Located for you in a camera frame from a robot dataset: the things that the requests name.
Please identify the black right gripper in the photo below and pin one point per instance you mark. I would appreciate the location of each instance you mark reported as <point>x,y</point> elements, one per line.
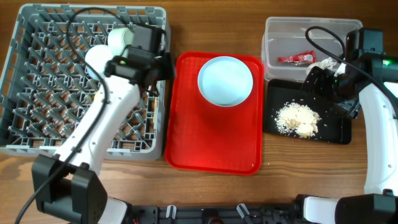
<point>349,107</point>

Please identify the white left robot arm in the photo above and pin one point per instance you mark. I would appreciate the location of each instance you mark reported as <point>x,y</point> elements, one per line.
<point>67,185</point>

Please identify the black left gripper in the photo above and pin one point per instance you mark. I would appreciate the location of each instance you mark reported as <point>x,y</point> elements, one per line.
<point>167,60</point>

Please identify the black food waste tray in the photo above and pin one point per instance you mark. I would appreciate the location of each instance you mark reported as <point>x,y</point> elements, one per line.
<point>279,93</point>

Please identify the wooden chopstick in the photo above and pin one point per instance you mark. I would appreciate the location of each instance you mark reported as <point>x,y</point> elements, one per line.
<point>155,110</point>

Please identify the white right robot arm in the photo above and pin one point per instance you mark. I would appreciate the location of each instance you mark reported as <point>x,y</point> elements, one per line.
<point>374,82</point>

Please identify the small light blue bowl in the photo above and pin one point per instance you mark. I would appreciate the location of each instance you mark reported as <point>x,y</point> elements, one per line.
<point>97,57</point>

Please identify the light green bowl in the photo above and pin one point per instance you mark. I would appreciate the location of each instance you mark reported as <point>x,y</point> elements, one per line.
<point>118,39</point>

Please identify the white napkin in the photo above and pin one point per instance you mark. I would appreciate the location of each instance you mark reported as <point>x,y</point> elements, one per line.
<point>330,64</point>

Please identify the pile of rice scraps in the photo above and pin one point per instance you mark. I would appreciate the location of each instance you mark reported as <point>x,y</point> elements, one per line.
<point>298,119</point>

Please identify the light blue plate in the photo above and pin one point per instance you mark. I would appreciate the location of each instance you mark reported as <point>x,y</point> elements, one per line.
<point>225,81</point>

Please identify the red plastic tray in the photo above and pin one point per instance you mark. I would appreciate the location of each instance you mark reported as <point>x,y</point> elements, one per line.
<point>209,138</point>

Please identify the grey plastic dishwasher rack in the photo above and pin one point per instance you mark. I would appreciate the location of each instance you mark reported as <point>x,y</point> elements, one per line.
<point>45,90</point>

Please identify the red sauce packet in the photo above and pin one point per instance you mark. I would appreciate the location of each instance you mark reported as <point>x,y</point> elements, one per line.
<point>307,57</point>

